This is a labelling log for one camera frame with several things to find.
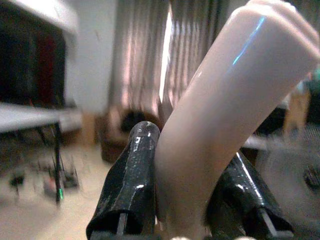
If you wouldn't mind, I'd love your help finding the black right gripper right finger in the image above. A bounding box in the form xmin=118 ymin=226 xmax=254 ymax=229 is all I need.
xmin=204 ymin=150 xmax=295 ymax=240

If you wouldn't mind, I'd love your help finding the striped beige curtain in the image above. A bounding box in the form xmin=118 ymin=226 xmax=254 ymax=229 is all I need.
xmin=109 ymin=0 xmax=226 ymax=121

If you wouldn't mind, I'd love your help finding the white folding table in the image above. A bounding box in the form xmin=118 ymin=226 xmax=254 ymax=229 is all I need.
xmin=0 ymin=101 xmax=83 ymax=204

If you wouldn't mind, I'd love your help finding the dark electronic device with green light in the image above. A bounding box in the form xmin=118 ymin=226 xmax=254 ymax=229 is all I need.
xmin=42 ymin=172 xmax=81 ymax=201

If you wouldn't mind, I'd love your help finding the brown wicker basket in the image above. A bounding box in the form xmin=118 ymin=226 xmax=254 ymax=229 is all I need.
xmin=98 ymin=107 xmax=163 ymax=163

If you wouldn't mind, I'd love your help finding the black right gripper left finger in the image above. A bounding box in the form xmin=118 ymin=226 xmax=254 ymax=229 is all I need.
xmin=85 ymin=120 xmax=161 ymax=240

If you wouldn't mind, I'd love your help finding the white plastic broom handle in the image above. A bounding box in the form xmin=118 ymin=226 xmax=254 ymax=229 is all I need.
xmin=154 ymin=0 xmax=320 ymax=240

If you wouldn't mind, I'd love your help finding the grey mesh office chair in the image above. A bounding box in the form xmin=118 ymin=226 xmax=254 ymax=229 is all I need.
xmin=254 ymin=124 xmax=320 ymax=236

